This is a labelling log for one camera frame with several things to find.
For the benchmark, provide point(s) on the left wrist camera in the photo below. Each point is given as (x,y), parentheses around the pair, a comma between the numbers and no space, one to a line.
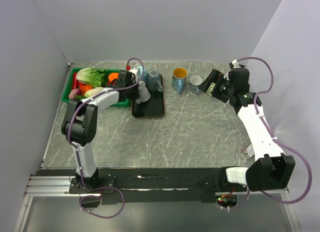
(136,73)

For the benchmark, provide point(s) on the lavender blue small mug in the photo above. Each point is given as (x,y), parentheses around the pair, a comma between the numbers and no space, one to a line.
(194,83)

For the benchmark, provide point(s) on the light green mug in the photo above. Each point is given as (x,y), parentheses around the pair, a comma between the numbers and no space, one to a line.
(211,88)

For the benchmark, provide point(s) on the light blue faceted mug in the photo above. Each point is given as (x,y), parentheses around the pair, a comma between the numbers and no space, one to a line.
(142,74)

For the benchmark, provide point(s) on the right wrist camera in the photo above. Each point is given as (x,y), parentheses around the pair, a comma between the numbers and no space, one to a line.
(235,66)

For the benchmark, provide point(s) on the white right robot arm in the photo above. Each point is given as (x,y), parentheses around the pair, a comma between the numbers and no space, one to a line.
(272,169)

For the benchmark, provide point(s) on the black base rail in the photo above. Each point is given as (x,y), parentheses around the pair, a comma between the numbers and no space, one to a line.
(137,185)

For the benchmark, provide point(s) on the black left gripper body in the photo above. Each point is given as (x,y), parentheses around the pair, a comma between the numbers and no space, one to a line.
(133,92)

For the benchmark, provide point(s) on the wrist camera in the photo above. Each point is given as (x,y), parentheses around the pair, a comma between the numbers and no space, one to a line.
(235,66)
(136,73)

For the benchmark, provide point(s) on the blue butterfly mug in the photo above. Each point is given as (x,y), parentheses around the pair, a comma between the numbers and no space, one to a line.
(179,78)

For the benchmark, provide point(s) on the orange fruit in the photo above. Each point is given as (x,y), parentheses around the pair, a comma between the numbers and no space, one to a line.
(113,76)

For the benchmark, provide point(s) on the dark grey faceted mug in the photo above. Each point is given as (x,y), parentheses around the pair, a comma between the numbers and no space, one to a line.
(154,81)

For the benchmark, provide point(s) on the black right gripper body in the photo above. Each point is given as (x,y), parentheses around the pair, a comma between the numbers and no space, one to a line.
(221,91)

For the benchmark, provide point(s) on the black tray gold rim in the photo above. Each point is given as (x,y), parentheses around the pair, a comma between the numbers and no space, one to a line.
(153,108)

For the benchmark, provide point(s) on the purple onion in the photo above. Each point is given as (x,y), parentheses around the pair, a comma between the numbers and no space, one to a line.
(73,93)

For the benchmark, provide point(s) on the white radish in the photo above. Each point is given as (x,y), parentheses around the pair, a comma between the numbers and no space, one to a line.
(92,92)

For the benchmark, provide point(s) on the red chili pepper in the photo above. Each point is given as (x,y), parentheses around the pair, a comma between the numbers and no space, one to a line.
(74,81)

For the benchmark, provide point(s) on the white grey mug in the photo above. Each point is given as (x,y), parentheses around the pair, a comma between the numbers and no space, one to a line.
(144,94)

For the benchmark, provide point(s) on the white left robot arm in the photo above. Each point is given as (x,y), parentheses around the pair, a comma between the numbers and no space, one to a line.
(80,123)

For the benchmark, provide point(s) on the orange carrot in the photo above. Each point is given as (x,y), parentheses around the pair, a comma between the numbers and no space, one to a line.
(84,87)

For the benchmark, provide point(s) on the lettuce head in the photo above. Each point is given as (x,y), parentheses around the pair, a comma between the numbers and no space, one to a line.
(92,76)

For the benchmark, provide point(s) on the white paper tag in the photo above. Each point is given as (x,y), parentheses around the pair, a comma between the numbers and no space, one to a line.
(248,152)

